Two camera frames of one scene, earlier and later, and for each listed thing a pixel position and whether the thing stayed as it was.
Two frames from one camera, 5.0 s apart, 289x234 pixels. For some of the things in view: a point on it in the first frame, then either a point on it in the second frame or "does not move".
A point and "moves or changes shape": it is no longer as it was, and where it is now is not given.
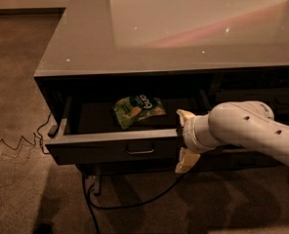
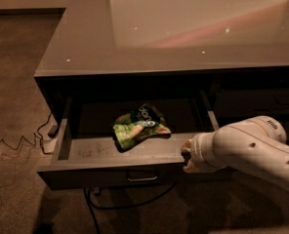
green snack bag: x=131 y=108 -> x=133 y=127
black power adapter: x=53 y=131 does not move
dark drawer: x=102 y=128 moves or changes shape
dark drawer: x=284 y=100 does not move
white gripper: x=189 y=134 -> x=199 y=154
